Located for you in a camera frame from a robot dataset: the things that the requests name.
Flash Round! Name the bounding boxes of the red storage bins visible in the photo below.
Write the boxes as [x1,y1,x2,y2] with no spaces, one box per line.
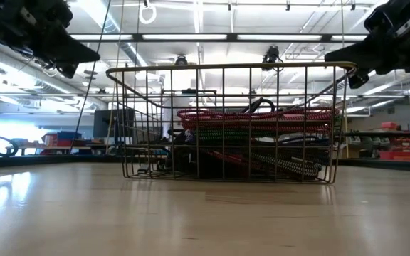
[379,120,410,161]

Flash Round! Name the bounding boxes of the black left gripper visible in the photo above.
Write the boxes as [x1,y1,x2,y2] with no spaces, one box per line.
[12,0,101,68]

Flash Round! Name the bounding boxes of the green braided USB-C cable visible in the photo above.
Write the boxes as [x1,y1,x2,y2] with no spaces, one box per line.
[196,128,284,142]

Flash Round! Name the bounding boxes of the white cylindrical tank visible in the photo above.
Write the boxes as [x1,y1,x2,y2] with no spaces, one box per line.
[163,95,191,139]

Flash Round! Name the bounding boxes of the LED light bar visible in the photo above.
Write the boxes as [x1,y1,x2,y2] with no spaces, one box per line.
[68,32,369,43]

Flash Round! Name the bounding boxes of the black rig camera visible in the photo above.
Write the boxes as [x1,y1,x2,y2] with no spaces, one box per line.
[260,45,285,73]

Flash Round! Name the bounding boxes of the white cable ring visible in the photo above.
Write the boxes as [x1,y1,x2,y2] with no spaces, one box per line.
[138,2,158,26]

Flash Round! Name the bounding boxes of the yellow hanging power cord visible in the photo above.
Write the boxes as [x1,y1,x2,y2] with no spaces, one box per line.
[339,0,349,159]

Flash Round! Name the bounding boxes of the grey braided USB-C cable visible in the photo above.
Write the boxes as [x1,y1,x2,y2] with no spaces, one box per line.
[249,151,322,178]

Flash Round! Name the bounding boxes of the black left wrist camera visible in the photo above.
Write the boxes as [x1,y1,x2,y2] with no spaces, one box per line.
[56,62,80,80]

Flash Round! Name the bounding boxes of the yellow hanging rope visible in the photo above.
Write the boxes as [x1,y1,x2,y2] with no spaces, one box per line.
[106,0,125,140]

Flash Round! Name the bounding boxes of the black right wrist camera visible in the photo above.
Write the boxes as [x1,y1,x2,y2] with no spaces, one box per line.
[347,70,367,90]

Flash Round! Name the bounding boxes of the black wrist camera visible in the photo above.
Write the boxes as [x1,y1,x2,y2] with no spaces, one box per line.
[56,62,80,80]
[347,70,367,90]

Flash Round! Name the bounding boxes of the black computer monitor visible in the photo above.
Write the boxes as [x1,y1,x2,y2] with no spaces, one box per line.
[93,108,135,139]

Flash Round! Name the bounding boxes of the magenta braided USB-C cable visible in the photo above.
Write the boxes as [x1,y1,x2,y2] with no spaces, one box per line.
[175,107,340,135]
[201,148,266,172]

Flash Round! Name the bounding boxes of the red and blue bins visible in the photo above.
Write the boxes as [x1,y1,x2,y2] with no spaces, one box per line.
[41,130,81,156]

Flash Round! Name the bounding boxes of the indigo braided USB-C cable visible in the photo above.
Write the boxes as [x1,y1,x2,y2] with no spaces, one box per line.
[279,136,336,147]

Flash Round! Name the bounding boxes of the long black taut cable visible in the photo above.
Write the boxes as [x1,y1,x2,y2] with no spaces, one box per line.
[74,0,112,135]

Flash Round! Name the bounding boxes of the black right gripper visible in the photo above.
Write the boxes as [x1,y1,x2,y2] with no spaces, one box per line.
[325,0,410,74]

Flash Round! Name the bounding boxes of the gold wire basket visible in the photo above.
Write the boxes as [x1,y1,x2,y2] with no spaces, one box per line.
[105,61,359,185]

